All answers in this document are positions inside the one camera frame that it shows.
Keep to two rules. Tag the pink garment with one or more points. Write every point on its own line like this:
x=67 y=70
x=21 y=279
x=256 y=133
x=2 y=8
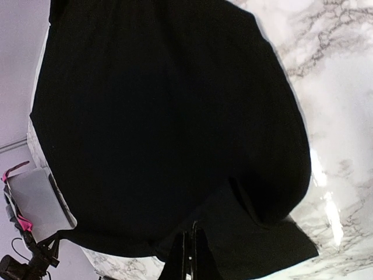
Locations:
x=23 y=224

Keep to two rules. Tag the grey garment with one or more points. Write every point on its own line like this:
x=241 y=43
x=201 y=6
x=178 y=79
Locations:
x=10 y=205

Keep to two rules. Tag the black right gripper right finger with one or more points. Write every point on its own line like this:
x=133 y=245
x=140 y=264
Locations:
x=203 y=265

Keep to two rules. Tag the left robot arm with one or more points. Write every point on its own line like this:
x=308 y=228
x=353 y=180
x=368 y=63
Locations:
x=12 y=269

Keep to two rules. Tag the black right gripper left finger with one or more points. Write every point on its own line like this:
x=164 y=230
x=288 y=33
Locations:
x=175 y=267

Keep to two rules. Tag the black t-shirt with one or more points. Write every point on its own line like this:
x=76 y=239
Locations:
x=153 y=115

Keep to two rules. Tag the white plastic laundry basket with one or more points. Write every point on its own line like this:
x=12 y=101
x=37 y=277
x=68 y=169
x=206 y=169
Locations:
x=38 y=200

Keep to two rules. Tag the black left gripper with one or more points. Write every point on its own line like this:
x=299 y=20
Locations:
x=45 y=253

